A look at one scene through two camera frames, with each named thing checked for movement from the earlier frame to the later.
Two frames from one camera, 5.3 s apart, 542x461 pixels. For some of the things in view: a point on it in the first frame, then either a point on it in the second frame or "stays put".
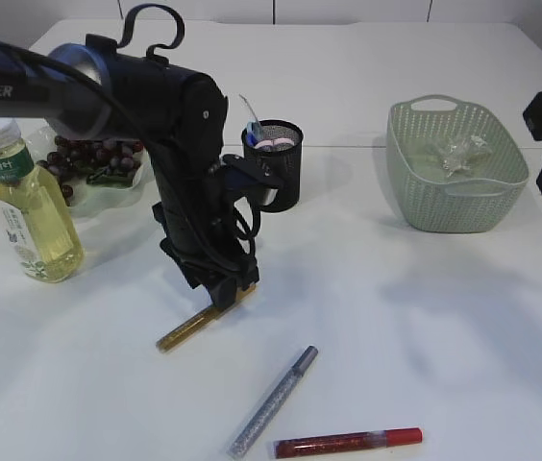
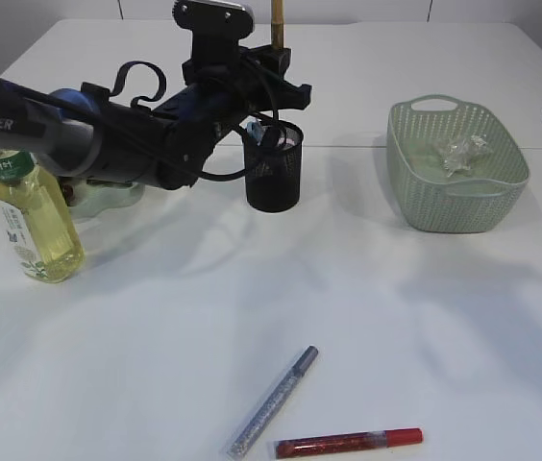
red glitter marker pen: [333, 444] stays put
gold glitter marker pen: [205, 321] to [278, 24]
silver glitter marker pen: [269, 409] stays put
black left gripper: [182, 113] to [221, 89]
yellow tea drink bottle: [31, 208] stays put
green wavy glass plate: [94, 200] stays put
